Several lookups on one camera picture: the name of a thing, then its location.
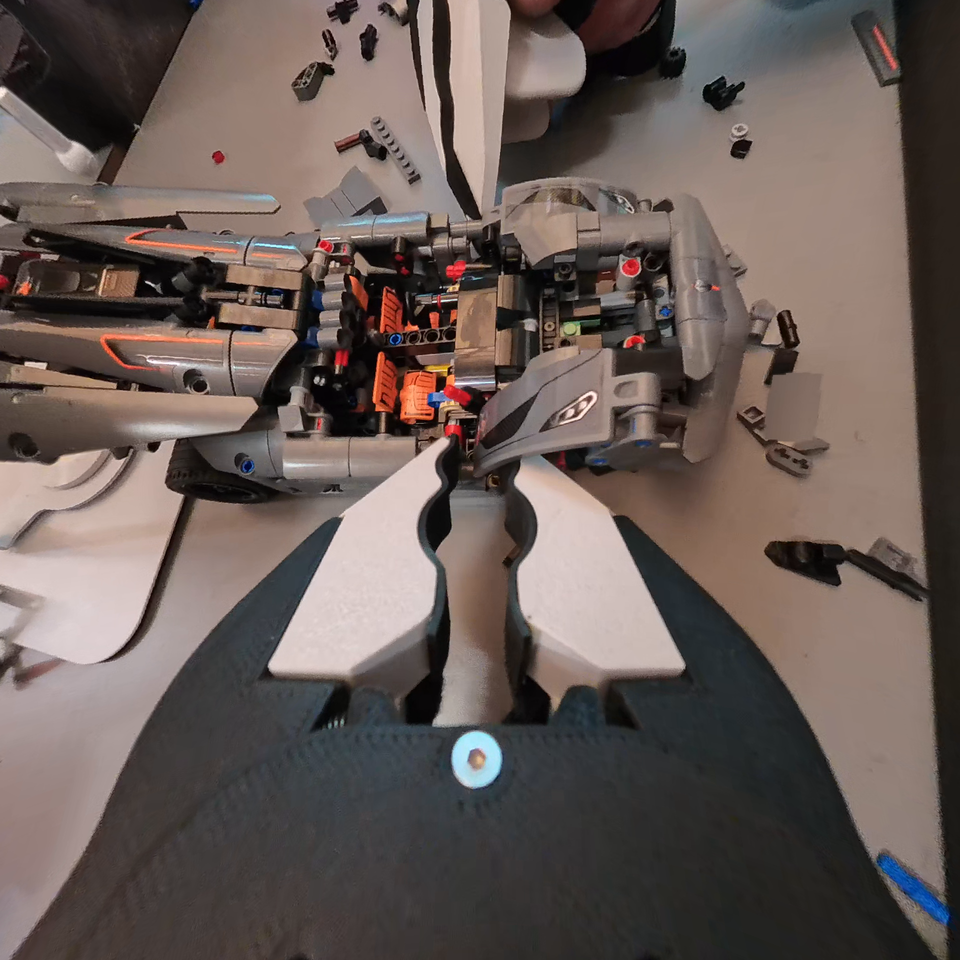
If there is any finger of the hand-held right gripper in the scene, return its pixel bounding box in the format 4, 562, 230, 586
441, 0, 513, 219
408, 0, 481, 219

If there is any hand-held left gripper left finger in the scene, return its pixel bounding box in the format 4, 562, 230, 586
266, 435, 460, 725

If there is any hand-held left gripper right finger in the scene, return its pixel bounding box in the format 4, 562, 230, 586
504, 456, 687, 723

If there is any grey lego car model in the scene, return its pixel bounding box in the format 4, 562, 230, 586
0, 176, 753, 505

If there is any long grey lego plate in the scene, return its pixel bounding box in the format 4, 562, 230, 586
370, 116, 423, 186

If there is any dark grey lego technic block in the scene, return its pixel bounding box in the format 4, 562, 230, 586
291, 61, 336, 102

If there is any grey lego sloped panel assembly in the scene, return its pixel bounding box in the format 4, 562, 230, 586
303, 165, 391, 224

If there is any dark lego wedge slope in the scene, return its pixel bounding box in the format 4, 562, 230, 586
765, 540, 845, 588

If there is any grey lego plate with holes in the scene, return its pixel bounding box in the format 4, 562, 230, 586
763, 442, 815, 478

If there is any black lego set box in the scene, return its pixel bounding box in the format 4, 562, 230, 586
0, 0, 196, 151

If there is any dark lego plate red mark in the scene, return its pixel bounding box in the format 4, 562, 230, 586
851, 9, 901, 87

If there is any person's right hand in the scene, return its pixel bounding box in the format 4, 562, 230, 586
513, 0, 669, 55

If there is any black clip piece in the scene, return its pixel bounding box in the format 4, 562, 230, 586
0, 641, 61, 685

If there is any black dimpled foam mat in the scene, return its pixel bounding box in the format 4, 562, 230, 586
896, 0, 960, 960

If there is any blue tape strip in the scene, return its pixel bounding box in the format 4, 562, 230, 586
876, 851, 954, 927

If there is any small grey lego bracket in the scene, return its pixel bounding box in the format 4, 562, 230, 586
866, 537, 920, 575

